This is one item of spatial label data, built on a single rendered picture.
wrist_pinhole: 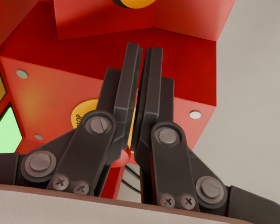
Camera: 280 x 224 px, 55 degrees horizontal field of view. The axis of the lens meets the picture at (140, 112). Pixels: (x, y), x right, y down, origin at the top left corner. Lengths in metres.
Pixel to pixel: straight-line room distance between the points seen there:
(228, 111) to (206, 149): 0.35
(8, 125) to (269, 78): 1.11
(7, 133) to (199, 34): 0.18
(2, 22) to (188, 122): 0.33
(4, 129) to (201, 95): 0.15
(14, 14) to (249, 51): 0.87
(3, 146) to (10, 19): 0.27
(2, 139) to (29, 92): 0.04
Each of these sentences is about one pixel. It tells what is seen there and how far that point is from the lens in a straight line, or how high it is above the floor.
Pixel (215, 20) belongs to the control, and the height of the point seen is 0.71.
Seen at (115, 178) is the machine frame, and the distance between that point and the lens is 1.51.
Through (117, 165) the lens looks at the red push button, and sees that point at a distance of 0.22.
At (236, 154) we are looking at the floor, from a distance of 1.66.
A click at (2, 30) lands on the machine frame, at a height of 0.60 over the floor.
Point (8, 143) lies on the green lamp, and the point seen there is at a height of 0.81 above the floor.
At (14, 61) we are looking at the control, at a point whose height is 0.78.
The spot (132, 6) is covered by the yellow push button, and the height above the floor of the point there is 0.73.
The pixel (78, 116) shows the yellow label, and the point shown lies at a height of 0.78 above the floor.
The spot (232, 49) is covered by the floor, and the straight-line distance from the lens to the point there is 1.13.
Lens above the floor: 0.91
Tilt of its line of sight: 40 degrees down
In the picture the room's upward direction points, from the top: 166 degrees counter-clockwise
